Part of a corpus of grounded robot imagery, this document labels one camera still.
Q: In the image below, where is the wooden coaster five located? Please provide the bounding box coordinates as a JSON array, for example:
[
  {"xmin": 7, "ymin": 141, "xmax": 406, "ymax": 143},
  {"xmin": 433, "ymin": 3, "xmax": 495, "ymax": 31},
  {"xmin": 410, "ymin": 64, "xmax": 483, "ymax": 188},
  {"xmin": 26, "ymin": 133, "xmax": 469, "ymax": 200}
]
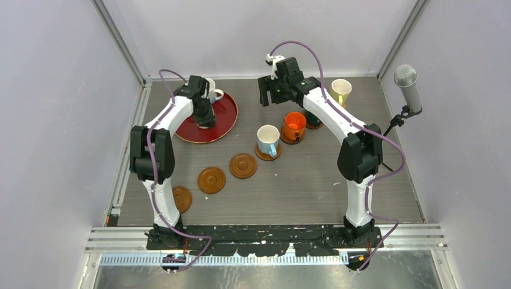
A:
[{"xmin": 172, "ymin": 186, "xmax": 193, "ymax": 214}]

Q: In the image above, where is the wooden coaster three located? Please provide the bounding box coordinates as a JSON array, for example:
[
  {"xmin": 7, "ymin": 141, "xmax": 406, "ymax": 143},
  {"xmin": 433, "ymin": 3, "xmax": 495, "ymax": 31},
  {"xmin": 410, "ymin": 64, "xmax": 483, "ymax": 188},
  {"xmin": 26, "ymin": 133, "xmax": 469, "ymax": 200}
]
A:
[{"xmin": 229, "ymin": 153, "xmax": 257, "ymax": 179}]

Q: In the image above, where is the light blue mug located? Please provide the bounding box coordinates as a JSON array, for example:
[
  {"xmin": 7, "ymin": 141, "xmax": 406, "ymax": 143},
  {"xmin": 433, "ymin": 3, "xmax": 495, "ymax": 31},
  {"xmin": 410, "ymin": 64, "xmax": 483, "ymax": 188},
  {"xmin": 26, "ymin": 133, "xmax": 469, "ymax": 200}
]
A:
[{"xmin": 257, "ymin": 125, "xmax": 280, "ymax": 158}]

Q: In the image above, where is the wooden coaster one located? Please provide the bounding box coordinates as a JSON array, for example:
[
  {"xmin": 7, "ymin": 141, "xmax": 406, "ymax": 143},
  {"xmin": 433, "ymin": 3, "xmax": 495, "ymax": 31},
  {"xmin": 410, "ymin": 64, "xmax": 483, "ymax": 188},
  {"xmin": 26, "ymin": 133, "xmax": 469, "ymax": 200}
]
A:
[{"xmin": 280, "ymin": 126, "xmax": 304, "ymax": 145}]

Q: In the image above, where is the red round tray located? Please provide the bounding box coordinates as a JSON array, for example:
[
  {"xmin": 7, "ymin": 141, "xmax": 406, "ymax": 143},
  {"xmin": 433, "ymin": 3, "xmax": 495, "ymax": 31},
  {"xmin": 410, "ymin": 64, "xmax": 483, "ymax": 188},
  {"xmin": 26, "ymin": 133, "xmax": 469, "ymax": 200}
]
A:
[{"xmin": 175, "ymin": 92, "xmax": 238, "ymax": 144}]

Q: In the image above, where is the orange black mug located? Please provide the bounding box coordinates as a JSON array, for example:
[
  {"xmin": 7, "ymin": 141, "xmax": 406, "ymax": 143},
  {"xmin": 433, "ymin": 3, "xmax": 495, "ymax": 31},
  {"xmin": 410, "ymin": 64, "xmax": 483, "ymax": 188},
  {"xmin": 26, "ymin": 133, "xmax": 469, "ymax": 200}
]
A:
[{"xmin": 283, "ymin": 111, "xmax": 306, "ymax": 139}]

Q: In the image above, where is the wooden coaster six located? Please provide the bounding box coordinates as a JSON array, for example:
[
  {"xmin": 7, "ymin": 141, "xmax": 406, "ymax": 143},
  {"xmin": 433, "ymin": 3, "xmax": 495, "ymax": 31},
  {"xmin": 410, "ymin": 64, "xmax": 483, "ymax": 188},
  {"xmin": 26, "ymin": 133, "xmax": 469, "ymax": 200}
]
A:
[{"xmin": 306, "ymin": 117, "xmax": 324, "ymax": 129}]

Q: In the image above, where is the silver microphone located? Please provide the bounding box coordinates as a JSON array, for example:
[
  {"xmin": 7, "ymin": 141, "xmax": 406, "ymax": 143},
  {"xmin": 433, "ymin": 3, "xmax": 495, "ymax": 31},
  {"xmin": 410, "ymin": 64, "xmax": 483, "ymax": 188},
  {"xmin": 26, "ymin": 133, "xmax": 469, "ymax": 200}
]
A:
[{"xmin": 394, "ymin": 64, "xmax": 422, "ymax": 113}]

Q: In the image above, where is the dark green mug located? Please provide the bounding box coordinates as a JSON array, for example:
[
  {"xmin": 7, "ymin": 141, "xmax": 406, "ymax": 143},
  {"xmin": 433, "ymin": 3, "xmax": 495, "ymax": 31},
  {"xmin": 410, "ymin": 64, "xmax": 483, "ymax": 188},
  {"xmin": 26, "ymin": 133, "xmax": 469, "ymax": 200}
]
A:
[{"xmin": 306, "ymin": 111, "xmax": 322, "ymax": 127}]

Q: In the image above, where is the white mug rear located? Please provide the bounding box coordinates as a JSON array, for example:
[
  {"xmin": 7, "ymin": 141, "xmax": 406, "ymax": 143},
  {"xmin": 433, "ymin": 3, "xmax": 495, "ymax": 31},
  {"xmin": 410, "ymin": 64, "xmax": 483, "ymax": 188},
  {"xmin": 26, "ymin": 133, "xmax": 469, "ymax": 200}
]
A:
[{"xmin": 206, "ymin": 78, "xmax": 225, "ymax": 104}]

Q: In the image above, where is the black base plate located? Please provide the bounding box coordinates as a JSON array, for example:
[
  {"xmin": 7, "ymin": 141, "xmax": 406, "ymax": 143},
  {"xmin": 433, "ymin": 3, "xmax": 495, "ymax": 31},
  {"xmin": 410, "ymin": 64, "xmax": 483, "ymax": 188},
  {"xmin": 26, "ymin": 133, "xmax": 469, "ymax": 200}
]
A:
[{"xmin": 145, "ymin": 225, "xmax": 382, "ymax": 257}]

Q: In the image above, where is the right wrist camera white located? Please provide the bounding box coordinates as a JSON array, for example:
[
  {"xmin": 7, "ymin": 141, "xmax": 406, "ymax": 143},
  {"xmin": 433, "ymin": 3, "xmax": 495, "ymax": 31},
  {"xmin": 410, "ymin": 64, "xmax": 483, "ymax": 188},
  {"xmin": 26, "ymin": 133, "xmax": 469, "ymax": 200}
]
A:
[{"xmin": 265, "ymin": 54, "xmax": 286, "ymax": 80}]

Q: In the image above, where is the wooden coaster four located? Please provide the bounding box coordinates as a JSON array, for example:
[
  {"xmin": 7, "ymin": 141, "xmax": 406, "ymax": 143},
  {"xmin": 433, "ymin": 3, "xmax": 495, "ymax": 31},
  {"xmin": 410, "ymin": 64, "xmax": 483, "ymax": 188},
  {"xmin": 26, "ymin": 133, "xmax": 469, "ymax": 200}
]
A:
[{"xmin": 197, "ymin": 167, "xmax": 227, "ymax": 194}]

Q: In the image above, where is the wooden coaster two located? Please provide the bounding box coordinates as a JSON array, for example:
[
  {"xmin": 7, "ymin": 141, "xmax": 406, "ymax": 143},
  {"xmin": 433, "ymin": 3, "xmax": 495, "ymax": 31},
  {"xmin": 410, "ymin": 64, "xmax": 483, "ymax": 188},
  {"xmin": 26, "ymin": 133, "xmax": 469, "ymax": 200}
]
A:
[{"xmin": 255, "ymin": 143, "xmax": 282, "ymax": 161}]

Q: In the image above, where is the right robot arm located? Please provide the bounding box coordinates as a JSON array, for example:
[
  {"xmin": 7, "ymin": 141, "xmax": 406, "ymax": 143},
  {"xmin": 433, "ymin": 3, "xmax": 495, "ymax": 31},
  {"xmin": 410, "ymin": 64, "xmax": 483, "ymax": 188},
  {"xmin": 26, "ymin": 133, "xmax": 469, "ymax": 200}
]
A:
[{"xmin": 258, "ymin": 55, "xmax": 383, "ymax": 247}]

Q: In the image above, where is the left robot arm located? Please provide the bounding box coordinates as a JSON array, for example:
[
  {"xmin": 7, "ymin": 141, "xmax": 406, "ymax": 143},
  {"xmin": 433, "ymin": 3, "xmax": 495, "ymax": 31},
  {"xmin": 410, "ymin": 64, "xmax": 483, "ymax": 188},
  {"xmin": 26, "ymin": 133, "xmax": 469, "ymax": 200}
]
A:
[{"xmin": 130, "ymin": 75, "xmax": 215, "ymax": 249}]

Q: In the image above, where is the yellow cream mug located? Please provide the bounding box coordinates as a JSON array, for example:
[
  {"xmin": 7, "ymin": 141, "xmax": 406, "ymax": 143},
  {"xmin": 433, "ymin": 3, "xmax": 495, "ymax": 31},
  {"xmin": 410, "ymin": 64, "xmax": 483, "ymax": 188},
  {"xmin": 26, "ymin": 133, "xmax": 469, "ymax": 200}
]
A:
[{"xmin": 329, "ymin": 78, "xmax": 353, "ymax": 105}]

